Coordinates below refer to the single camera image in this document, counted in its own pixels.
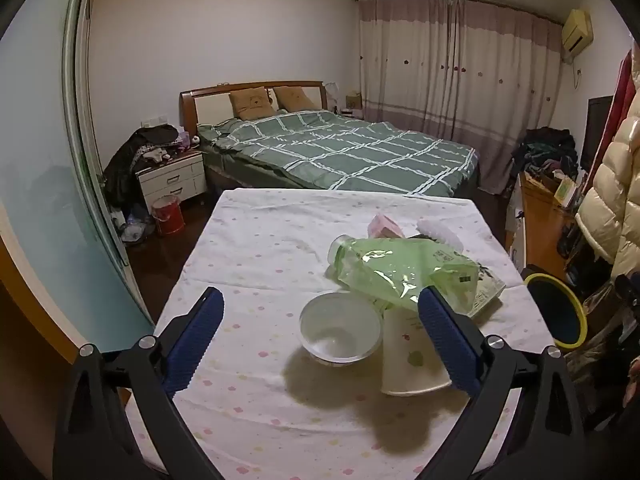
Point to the sliding glass door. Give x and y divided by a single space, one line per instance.
40 185

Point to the printed cardboard box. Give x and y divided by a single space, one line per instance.
487 292

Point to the red bucket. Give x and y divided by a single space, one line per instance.
167 217

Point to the green checked duvet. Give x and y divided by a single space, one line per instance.
350 155

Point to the black television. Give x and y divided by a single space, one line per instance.
595 130

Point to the white paper cup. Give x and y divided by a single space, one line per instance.
410 360

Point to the white wall socket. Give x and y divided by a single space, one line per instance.
154 122

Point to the white nightstand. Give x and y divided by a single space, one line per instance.
172 180

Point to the green plastic refill pouch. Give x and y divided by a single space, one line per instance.
395 265

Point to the pink packet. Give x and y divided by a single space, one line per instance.
382 225

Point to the dark clothes heap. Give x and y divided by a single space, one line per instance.
125 160

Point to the plastic bags heap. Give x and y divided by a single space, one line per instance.
132 227

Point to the cream puffer jacket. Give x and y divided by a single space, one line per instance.
610 200

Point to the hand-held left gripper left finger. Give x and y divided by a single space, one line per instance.
197 340

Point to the red dotted puffer jacket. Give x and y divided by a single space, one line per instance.
629 85

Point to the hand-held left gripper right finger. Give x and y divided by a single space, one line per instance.
440 330

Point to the wooden bed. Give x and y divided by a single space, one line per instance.
210 102

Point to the pile of dark clothes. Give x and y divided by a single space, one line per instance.
545 152

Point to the pale pink curtain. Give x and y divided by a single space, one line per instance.
425 70

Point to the brown pillow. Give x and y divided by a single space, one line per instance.
295 98
250 104

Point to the cream air conditioner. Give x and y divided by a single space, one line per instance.
577 32

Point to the green card box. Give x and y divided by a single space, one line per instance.
566 192

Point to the white dotted tablecloth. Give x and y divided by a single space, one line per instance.
260 260

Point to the yellow rimmed dark bin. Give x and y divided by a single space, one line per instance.
555 310

